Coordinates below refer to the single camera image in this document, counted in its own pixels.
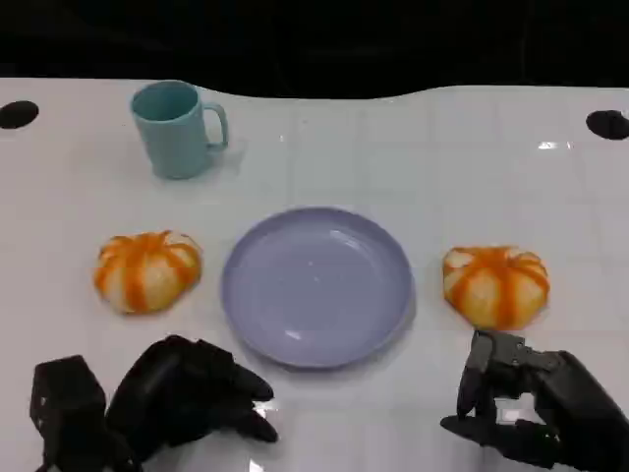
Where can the lilac plate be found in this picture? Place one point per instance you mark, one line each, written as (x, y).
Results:
(314, 290)

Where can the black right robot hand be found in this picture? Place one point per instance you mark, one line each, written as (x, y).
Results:
(570, 403)

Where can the pale green mug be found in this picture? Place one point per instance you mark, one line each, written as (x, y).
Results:
(172, 142)

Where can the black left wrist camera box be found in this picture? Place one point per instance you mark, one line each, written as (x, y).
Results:
(66, 393)

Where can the orange and white bread roll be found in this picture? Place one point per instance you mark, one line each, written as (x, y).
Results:
(145, 275)
(496, 287)

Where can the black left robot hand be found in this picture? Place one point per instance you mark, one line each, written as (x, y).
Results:
(167, 393)

